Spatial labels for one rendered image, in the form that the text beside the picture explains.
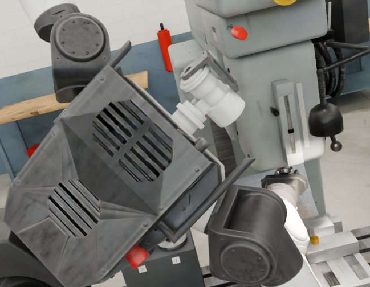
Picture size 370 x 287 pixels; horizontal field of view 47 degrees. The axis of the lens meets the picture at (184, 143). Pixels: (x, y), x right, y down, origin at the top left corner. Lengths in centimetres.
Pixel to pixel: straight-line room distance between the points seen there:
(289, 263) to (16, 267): 45
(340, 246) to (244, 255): 66
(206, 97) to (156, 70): 460
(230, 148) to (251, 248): 93
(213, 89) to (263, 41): 26
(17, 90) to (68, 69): 490
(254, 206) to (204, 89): 22
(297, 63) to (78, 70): 54
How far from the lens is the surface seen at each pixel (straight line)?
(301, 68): 105
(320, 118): 94
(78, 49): 73
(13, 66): 559
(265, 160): 110
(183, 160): 56
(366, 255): 145
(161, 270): 128
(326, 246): 131
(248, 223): 69
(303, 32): 100
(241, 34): 82
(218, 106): 75
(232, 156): 158
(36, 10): 83
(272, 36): 98
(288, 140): 105
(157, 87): 539
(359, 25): 142
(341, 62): 98
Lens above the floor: 182
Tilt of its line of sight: 21 degrees down
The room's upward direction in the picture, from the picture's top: 14 degrees counter-clockwise
